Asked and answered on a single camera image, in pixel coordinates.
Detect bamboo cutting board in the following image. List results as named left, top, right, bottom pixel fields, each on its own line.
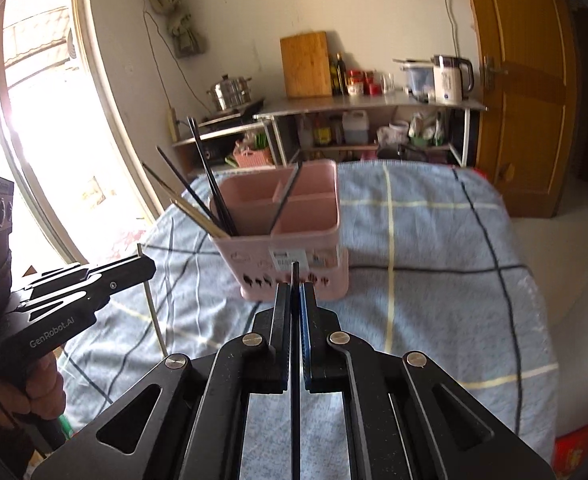
left=280, top=31, right=333, bottom=98

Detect clear plastic container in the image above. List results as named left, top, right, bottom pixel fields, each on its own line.
left=399, top=58, right=435, bottom=98

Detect white jerry can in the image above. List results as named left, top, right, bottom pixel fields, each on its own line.
left=343, top=110, right=369, bottom=145

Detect pink utensil holder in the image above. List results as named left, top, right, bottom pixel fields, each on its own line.
left=209, top=159, right=349, bottom=303

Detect wooden door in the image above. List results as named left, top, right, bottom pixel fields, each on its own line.
left=461, top=0, right=588, bottom=218

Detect stainless steel steamer pot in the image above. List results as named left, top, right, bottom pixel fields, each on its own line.
left=206, top=74, right=252, bottom=111

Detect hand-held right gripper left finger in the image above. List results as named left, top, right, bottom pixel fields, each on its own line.
left=31, top=282, right=293, bottom=480

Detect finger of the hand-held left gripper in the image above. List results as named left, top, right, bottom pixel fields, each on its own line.
left=24, top=255, right=142, bottom=296
left=21, top=258, right=157, bottom=313

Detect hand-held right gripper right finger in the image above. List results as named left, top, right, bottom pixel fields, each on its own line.
left=299, top=282, right=557, bottom=480

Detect window frame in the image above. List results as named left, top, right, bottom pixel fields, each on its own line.
left=0, top=0, right=165, bottom=271

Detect white electric kettle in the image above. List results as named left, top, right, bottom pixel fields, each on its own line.
left=431, top=55, right=475, bottom=105

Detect person's left hand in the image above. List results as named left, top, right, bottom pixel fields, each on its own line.
left=21, top=350, right=67, bottom=416

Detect wall power cable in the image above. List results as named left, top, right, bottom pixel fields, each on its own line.
left=431, top=0, right=475, bottom=61

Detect black induction cooker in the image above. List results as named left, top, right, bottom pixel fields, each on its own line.
left=201, top=97, right=265, bottom=126

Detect steel kitchen table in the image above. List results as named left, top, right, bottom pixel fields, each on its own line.
left=254, top=92, right=489, bottom=168

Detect pink plastic basket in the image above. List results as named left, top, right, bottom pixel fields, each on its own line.
left=233, top=147, right=275, bottom=168

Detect low steel side shelf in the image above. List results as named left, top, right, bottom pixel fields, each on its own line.
left=171, top=122, right=275, bottom=176

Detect crumpled plastic bags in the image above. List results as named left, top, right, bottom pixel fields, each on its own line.
left=376, top=112, right=447, bottom=148

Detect blue-grey checked blanket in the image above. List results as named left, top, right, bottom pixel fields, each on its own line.
left=58, top=160, right=560, bottom=480

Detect black chopstick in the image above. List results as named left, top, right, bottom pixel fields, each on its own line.
left=187, top=116, right=232, bottom=237
left=290, top=261, right=302, bottom=480
left=270, top=161, right=305, bottom=235
left=192, top=119, right=239, bottom=237
left=156, top=146, right=227, bottom=233

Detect metal door handle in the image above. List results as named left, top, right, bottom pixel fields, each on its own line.
left=481, top=55, right=509, bottom=92

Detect cloth-wrapped wall pipe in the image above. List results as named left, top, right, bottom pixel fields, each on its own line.
left=146, top=0, right=207, bottom=58

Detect wooden chopstick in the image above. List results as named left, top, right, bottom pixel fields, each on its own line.
left=137, top=243, right=168, bottom=357
left=170, top=199, right=231, bottom=239
left=141, top=161, right=215, bottom=231

